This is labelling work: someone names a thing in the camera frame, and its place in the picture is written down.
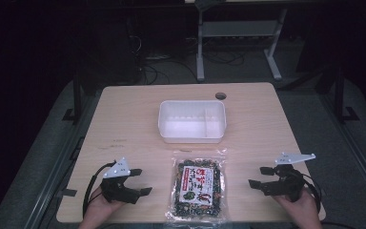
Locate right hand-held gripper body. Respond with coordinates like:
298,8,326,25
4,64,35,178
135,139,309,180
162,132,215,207
261,152,317,203

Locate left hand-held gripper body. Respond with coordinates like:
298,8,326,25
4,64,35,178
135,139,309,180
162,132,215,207
99,156,141,205

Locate clear snack packet red label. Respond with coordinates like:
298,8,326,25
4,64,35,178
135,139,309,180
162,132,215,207
165,148,229,229

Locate white plastic container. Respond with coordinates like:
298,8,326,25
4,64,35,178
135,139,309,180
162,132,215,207
157,99,228,144

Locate person's right hand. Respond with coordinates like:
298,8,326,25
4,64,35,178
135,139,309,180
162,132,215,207
272,189,321,222

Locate person's left hand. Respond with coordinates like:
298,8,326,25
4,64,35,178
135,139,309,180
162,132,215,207
84,186,126,222

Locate black tape strip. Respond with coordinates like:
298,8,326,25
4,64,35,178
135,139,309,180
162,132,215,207
56,188,78,198

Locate black metal stand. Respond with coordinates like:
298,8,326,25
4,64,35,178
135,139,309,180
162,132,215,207
62,72,84,126
333,66,360,124

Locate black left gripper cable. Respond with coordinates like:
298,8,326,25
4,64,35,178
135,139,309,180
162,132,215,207
82,161,117,219

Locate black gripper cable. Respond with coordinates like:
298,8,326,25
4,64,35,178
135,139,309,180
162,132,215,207
300,173,324,214
82,161,117,219

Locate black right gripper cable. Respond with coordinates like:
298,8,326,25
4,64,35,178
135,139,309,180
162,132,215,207
300,173,324,214

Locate aluminium rail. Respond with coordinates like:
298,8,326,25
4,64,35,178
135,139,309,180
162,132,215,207
28,94,103,229
317,94,366,208

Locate black floor cables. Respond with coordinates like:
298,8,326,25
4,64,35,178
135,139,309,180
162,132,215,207
137,47,246,86

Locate white metal desk frame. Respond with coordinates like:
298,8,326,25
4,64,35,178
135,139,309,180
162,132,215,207
194,0,289,83

